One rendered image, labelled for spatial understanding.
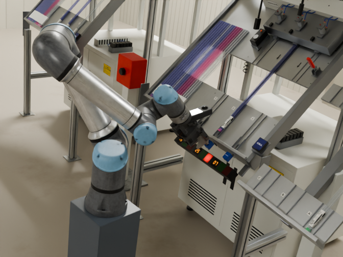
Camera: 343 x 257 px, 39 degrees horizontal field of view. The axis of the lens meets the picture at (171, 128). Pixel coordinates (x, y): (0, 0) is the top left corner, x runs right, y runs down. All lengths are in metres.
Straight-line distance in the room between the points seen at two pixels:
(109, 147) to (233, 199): 0.94
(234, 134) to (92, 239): 0.68
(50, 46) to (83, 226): 0.63
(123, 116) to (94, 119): 0.18
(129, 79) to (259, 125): 0.93
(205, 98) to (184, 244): 0.81
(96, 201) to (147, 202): 1.13
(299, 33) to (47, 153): 1.82
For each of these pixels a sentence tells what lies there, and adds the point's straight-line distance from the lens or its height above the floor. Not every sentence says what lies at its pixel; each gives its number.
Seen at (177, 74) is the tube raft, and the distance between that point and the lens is 2.25.
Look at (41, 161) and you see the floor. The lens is 3.11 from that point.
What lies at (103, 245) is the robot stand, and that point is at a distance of 1.71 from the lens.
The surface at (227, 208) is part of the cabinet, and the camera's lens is 2.45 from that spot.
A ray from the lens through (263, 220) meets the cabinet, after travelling 2.29.
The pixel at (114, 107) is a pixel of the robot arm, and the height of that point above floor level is 0.94.
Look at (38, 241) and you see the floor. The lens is 2.46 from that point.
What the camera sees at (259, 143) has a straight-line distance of 1.79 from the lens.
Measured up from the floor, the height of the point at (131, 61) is 0.77.
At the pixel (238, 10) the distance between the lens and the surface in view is 2.40.
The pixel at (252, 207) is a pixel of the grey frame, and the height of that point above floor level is 0.54.
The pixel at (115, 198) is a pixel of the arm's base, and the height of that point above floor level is 0.62.
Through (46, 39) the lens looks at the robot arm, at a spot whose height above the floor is 1.12.
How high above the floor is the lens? 1.53
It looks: 25 degrees down
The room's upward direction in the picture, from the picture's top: 8 degrees clockwise
